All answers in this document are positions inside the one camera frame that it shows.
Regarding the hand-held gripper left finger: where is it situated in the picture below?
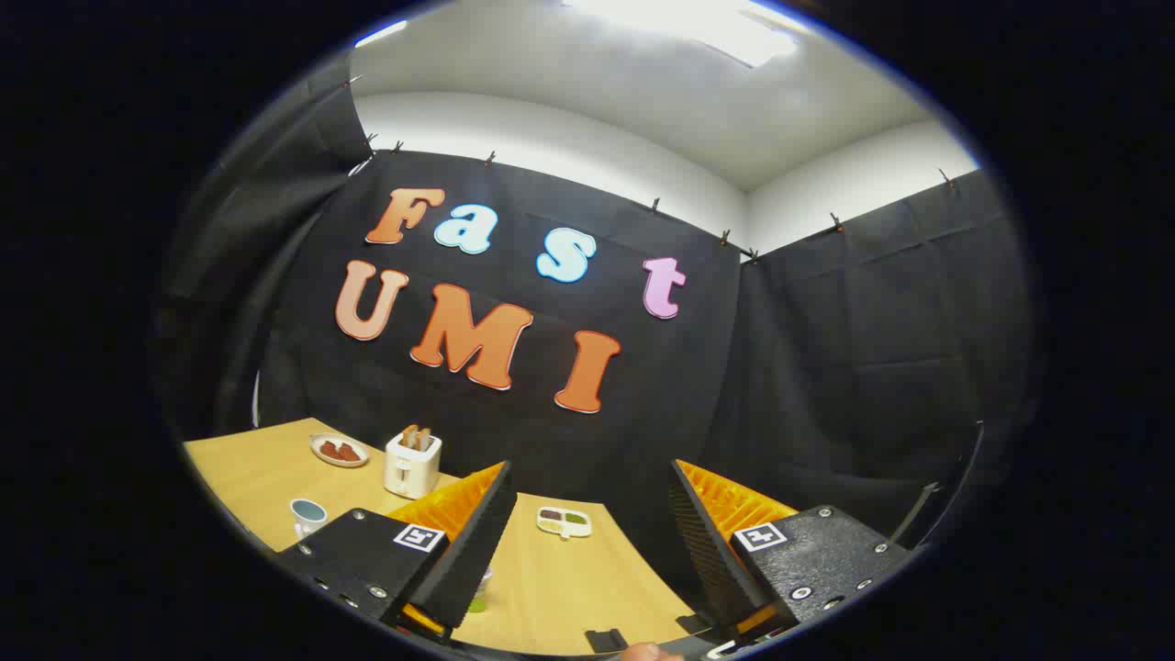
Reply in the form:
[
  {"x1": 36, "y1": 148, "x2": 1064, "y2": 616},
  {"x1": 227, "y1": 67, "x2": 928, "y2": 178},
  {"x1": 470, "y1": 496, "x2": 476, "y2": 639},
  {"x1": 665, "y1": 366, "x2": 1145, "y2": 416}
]
[{"x1": 275, "y1": 461, "x2": 518, "y2": 641}]

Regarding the white round plate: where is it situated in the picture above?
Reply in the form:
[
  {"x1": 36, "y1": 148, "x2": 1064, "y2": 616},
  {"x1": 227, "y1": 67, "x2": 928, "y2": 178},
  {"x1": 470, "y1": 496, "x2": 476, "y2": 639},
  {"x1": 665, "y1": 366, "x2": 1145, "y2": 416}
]
[{"x1": 309, "y1": 432, "x2": 370, "y2": 469}]

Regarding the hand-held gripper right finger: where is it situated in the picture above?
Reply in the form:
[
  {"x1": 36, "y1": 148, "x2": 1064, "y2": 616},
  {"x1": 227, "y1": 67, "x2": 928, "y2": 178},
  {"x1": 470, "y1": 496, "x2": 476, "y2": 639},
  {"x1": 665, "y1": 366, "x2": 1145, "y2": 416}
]
[{"x1": 668, "y1": 459, "x2": 919, "y2": 644}]

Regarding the ceiling light strip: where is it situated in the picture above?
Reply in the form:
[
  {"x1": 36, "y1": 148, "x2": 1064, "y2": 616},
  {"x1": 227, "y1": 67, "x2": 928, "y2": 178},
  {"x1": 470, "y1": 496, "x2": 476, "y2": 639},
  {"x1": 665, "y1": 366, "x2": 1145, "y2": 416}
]
[{"x1": 353, "y1": 20, "x2": 409, "y2": 49}]

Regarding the wooden table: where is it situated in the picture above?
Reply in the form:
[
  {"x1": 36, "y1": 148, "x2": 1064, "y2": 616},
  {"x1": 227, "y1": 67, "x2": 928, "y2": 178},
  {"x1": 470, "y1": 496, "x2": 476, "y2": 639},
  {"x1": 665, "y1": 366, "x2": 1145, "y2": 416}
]
[{"x1": 182, "y1": 418, "x2": 699, "y2": 657}]

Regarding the white toaster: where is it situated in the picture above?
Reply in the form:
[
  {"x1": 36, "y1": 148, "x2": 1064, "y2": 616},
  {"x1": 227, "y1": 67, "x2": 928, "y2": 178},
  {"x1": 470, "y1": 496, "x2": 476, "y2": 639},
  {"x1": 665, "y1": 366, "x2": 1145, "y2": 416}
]
[{"x1": 384, "y1": 431, "x2": 442, "y2": 499}]

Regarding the white divided dish with beans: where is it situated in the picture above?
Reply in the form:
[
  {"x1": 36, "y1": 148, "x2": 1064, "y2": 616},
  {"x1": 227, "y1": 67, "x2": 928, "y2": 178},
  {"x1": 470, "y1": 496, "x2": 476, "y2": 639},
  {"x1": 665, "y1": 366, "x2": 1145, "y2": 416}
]
[{"x1": 536, "y1": 506, "x2": 593, "y2": 539}]

